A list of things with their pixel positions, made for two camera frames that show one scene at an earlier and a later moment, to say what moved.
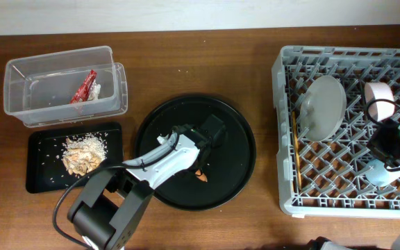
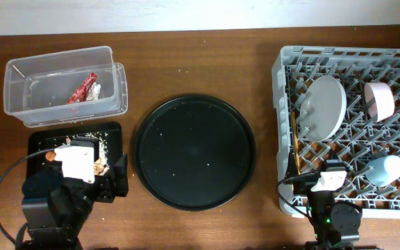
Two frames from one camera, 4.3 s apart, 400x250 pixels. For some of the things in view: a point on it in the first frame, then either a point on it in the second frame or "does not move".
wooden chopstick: x=298 y=150 does not move
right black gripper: x=378 y=142 → x=304 y=181
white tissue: x=94 y=92 does not move
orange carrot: x=202 y=176 → x=50 y=155
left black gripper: x=200 y=167 → x=108 y=192
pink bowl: x=380 y=110 does not move
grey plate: x=323 y=107 does not move
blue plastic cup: x=378 y=175 does not move
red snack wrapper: x=82 y=92 does not move
